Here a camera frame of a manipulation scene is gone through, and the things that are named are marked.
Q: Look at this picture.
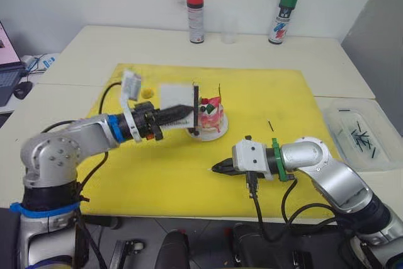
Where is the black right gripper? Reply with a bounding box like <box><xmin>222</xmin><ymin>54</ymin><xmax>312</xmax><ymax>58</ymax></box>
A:
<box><xmin>212</xmin><ymin>159</ymin><xmax>269</xmax><ymax>180</ymax></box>

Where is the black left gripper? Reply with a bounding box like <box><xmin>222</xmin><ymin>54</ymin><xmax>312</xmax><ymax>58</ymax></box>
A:
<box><xmin>132</xmin><ymin>101</ymin><xmax>194</xmax><ymax>142</ymax></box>

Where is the white matchbox with black striker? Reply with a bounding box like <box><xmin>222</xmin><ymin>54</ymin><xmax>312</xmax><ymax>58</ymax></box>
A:
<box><xmin>160</xmin><ymin>82</ymin><xmax>201</xmax><ymax>135</ymax></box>

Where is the white round cake plate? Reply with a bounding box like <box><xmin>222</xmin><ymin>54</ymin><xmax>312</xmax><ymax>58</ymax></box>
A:
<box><xmin>185</xmin><ymin>113</ymin><xmax>230</xmax><ymax>142</ymax></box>

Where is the pink toy cake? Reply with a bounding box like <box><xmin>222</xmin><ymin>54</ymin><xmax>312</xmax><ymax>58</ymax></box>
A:
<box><xmin>198</xmin><ymin>94</ymin><xmax>225</xmax><ymax>134</ymax></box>

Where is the yellow foam mat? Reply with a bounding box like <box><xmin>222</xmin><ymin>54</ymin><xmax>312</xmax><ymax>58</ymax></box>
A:
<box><xmin>75</xmin><ymin>63</ymin><xmax>343</xmax><ymax>221</ymax></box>

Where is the green right wrist clamp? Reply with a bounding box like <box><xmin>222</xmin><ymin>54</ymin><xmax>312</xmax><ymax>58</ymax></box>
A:
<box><xmin>271</xmin><ymin>137</ymin><xmax>296</xmax><ymax>183</ymax></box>

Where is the blue left wrist clamp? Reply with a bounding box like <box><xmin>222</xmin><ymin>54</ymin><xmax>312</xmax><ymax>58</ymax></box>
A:
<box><xmin>106</xmin><ymin>114</ymin><xmax>124</xmax><ymax>146</ymax></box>

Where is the dark rounded shape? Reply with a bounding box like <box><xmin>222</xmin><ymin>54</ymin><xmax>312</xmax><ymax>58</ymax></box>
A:
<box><xmin>156</xmin><ymin>229</ymin><xmax>190</xmax><ymax>269</ymax></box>

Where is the large dark base shape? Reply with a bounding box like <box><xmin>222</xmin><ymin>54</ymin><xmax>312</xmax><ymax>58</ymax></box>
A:
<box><xmin>225</xmin><ymin>222</ymin><xmax>356</xmax><ymax>269</ymax></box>

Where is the clear plastic cup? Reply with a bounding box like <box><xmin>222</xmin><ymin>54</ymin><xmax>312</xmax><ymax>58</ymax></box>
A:
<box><xmin>220</xmin><ymin>18</ymin><xmax>239</xmax><ymax>45</ymax></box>

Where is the red capped spray can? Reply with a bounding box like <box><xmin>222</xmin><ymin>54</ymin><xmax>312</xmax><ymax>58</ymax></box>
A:
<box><xmin>185</xmin><ymin>0</ymin><xmax>207</xmax><ymax>44</ymax></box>

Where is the black caster wheel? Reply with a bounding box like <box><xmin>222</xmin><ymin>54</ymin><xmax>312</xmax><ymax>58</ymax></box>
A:
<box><xmin>114</xmin><ymin>238</ymin><xmax>147</xmax><ymax>269</ymax></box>

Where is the blue and white packet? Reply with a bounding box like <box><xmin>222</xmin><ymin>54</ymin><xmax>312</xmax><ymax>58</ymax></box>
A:
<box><xmin>21</xmin><ymin>53</ymin><xmax>60</xmax><ymax>76</ymax></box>

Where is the green capped spray can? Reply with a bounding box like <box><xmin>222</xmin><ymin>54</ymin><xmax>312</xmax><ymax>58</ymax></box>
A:
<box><xmin>268</xmin><ymin>0</ymin><xmax>301</xmax><ymax>45</ymax></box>

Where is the clear plastic tray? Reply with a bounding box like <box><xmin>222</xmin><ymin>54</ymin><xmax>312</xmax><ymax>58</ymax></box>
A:
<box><xmin>323</xmin><ymin>98</ymin><xmax>403</xmax><ymax>171</ymax></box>

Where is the black computer mouse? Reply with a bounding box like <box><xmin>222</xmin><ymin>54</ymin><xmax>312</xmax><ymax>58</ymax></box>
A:
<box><xmin>13</xmin><ymin>81</ymin><xmax>34</xmax><ymax>100</ymax></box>

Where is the blue tape band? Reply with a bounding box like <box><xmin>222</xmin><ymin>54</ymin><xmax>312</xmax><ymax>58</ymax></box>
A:
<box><xmin>9</xmin><ymin>201</ymin><xmax>81</xmax><ymax>219</ymax></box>

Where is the open laptop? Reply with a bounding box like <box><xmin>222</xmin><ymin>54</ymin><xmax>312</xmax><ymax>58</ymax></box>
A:
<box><xmin>0</xmin><ymin>20</ymin><xmax>26</xmax><ymax>106</ymax></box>

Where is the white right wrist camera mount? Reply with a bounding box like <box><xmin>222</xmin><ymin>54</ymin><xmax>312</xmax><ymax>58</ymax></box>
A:
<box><xmin>231</xmin><ymin>139</ymin><xmax>273</xmax><ymax>182</ymax></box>

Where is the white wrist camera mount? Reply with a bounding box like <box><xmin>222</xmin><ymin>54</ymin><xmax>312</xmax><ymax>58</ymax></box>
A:
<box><xmin>118</xmin><ymin>69</ymin><xmax>144</xmax><ymax>142</ymax></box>
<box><xmin>231</xmin><ymin>139</ymin><xmax>273</xmax><ymax>182</ymax></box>

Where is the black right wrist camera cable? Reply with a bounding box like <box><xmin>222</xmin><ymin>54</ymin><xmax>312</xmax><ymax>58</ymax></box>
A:
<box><xmin>244</xmin><ymin>170</ymin><xmax>269</xmax><ymax>242</ymax></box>

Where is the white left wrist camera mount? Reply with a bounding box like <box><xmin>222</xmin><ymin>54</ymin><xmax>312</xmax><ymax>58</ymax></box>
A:
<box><xmin>118</xmin><ymin>69</ymin><xmax>144</xmax><ymax>142</ymax></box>

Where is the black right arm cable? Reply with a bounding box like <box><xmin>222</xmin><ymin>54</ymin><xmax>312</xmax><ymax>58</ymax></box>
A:
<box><xmin>281</xmin><ymin>178</ymin><xmax>337</xmax><ymax>228</ymax></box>

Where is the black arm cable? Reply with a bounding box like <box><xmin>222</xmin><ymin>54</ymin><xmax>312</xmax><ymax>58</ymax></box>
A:
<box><xmin>40</xmin><ymin>81</ymin><xmax>124</xmax><ymax>209</ymax></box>
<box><xmin>281</xmin><ymin>178</ymin><xmax>337</xmax><ymax>228</ymax></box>

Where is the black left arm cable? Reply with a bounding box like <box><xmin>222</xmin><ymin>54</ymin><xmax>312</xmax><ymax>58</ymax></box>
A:
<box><xmin>40</xmin><ymin>81</ymin><xmax>124</xmax><ymax>209</ymax></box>

